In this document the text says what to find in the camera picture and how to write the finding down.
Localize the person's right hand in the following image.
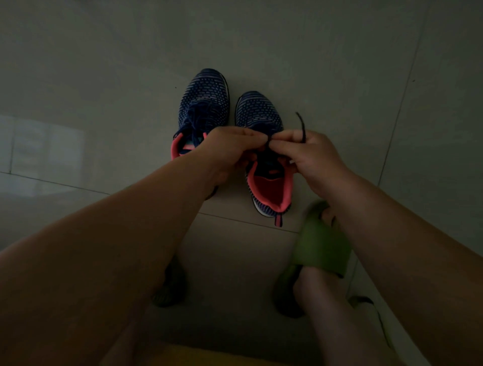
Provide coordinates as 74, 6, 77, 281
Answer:
268, 130, 354, 201

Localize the person's left hand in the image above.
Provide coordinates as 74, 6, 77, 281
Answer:
194, 126, 269, 188

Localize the blue knit sneaker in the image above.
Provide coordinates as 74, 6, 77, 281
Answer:
170, 68, 231, 201
234, 90, 295, 228

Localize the person's left forearm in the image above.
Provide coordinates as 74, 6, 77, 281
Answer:
0, 150, 227, 366

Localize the person's right forearm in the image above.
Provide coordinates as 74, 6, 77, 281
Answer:
326, 171, 483, 366

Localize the person's right leg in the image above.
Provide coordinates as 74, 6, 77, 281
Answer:
292, 207, 400, 366

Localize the green foam slipper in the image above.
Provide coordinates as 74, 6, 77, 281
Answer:
152, 256, 188, 308
273, 200, 354, 319

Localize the hanging drawstring cord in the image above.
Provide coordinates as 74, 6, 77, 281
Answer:
349, 296, 393, 349

